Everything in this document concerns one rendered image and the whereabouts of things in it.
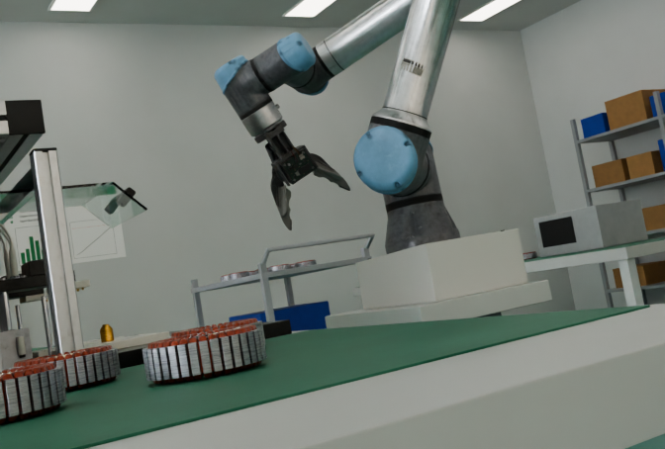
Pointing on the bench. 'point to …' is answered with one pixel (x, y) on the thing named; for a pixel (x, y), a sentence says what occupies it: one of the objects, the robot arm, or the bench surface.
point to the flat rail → (23, 192)
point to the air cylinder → (14, 346)
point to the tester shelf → (18, 132)
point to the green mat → (273, 376)
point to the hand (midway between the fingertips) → (320, 211)
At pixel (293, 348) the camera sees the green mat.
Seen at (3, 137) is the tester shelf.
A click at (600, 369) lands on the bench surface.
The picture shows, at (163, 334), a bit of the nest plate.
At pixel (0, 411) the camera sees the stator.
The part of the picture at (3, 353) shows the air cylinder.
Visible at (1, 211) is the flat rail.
